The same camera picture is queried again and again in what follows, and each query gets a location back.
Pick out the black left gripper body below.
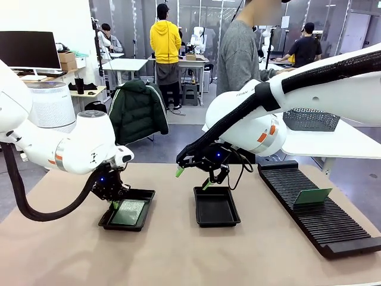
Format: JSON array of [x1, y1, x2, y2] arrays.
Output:
[[91, 166, 130, 201]]

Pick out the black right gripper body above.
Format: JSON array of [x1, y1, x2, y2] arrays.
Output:
[[185, 143, 231, 180]]

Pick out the green perforated circuit board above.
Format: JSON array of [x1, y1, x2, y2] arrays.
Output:
[[293, 188, 333, 206], [110, 199, 149, 226]]

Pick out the black ESD tray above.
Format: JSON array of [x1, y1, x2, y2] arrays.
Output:
[[98, 188, 156, 232], [193, 186, 241, 228]]

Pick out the person's right forearm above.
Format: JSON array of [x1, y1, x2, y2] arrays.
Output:
[[260, 68, 282, 83]]

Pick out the grey step stool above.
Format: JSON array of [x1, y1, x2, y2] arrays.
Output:
[[181, 83, 199, 107]]

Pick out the dark green puffer jacket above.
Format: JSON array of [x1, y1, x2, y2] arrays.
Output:
[[108, 79, 170, 146]]

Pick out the black backpack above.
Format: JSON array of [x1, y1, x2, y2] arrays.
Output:
[[84, 100, 108, 114]]

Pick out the white cylindrical air purifier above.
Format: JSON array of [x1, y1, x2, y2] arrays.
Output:
[[26, 82, 77, 129]]

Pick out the small wooden side table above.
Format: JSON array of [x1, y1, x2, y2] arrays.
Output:
[[70, 85, 107, 114]]

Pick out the grey lab workbench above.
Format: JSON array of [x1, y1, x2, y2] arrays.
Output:
[[148, 55, 210, 107]]

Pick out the black cloth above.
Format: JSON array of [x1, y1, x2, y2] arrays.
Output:
[[68, 82, 98, 91]]

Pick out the person in grey sweater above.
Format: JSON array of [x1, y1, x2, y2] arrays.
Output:
[[216, 0, 291, 98]]

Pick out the white lab table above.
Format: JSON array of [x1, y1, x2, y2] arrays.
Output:
[[258, 61, 286, 72], [102, 58, 149, 90]]

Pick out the grey mesh basket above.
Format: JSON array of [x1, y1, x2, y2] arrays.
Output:
[[282, 107, 341, 132]]

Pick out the wooden top desk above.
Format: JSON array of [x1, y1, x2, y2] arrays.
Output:
[[17, 67, 87, 90]]

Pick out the black slotted board rack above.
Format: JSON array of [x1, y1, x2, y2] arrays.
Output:
[[257, 160, 381, 259]]

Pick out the person in yellow hoodie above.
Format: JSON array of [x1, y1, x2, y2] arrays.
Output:
[[149, 3, 182, 110]]

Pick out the black tripod stand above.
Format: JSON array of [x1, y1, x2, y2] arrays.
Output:
[[267, 28, 275, 63], [91, 17, 105, 87]]

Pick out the white work table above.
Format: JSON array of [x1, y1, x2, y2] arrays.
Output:
[[279, 117, 381, 176]]

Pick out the seated person in grey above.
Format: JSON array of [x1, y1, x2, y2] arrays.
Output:
[[100, 23, 123, 54]]

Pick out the person in black shirt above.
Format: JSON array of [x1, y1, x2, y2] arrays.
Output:
[[275, 22, 323, 69]]

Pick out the black computer monitor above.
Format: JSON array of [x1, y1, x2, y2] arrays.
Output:
[[0, 31, 63, 82]]

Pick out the grey door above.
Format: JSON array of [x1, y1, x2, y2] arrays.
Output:
[[339, 11, 373, 54]]

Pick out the thin black camera cable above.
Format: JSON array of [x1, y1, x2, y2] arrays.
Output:
[[227, 147, 254, 191]]

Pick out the black left arm cable sleeve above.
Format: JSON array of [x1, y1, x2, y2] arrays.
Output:
[[0, 142, 102, 222]]

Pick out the black arm cable sleeve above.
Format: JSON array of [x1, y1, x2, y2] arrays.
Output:
[[0, 142, 102, 222], [176, 49, 381, 167]]

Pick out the black right arm cable sleeve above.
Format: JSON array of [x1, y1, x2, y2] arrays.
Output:
[[176, 49, 381, 167]]

